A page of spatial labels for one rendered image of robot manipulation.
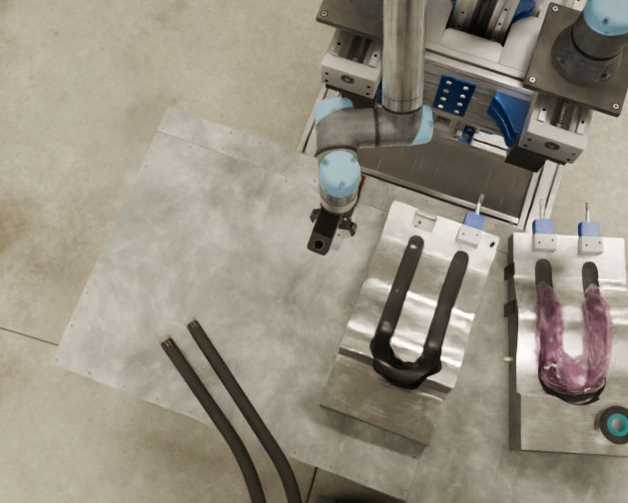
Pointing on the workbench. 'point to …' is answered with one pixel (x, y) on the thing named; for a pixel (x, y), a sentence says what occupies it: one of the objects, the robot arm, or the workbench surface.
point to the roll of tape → (619, 423)
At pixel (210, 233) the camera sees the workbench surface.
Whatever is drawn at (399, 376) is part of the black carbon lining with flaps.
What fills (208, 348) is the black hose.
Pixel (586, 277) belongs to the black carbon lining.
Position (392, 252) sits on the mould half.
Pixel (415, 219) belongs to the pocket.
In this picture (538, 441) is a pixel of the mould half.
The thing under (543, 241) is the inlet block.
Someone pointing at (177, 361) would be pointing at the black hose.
